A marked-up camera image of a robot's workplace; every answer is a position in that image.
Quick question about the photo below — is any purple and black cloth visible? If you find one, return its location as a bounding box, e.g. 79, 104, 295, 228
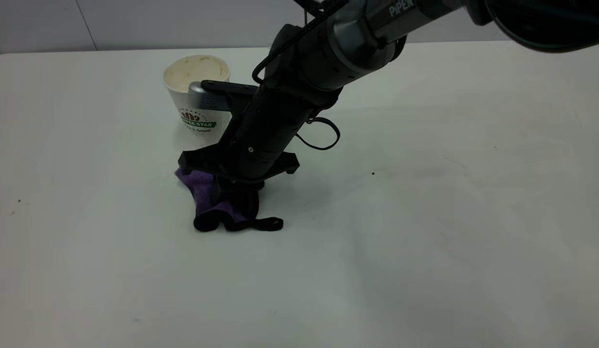
175, 167, 284, 233

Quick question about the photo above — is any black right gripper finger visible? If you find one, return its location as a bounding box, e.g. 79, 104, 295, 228
211, 175, 228, 210
234, 186, 260, 222

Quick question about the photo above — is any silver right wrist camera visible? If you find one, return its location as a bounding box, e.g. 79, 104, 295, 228
188, 80, 259, 113

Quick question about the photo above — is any white paper coffee cup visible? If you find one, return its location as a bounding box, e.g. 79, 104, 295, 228
162, 54, 232, 153

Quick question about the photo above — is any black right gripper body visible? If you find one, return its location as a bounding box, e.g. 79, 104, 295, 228
177, 82, 339, 190

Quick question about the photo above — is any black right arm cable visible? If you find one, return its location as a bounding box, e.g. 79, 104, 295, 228
294, 116, 341, 151

